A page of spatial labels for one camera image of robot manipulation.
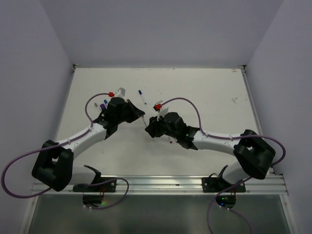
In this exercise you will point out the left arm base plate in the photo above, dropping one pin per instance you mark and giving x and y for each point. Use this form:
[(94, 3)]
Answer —
[(99, 185)]

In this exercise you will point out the blue marker pen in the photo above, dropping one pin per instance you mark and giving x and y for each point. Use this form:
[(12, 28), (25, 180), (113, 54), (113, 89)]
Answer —
[(142, 97)]

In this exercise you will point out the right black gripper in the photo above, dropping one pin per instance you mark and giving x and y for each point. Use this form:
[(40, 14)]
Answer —
[(153, 127)]

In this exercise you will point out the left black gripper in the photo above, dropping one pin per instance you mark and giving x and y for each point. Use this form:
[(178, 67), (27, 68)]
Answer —
[(135, 112)]

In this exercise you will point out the purple black highlighter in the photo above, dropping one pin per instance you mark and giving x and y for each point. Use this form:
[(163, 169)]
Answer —
[(103, 106)]

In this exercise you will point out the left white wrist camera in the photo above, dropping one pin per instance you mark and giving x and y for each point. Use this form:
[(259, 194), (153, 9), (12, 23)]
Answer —
[(120, 93)]

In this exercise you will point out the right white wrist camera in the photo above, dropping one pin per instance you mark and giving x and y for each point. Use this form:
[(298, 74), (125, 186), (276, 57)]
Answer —
[(161, 109)]

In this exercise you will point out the aluminium front rail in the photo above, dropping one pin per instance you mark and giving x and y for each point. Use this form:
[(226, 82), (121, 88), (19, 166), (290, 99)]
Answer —
[(192, 185)]

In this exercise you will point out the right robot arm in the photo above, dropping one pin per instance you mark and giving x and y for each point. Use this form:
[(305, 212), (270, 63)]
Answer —
[(254, 156)]

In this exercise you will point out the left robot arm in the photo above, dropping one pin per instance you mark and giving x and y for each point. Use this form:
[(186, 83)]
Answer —
[(54, 164)]

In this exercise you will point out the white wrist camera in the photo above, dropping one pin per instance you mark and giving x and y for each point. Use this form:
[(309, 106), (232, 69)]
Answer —
[(161, 109), (120, 93)]

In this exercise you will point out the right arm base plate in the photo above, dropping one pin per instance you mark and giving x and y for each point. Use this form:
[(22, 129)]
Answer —
[(216, 185)]

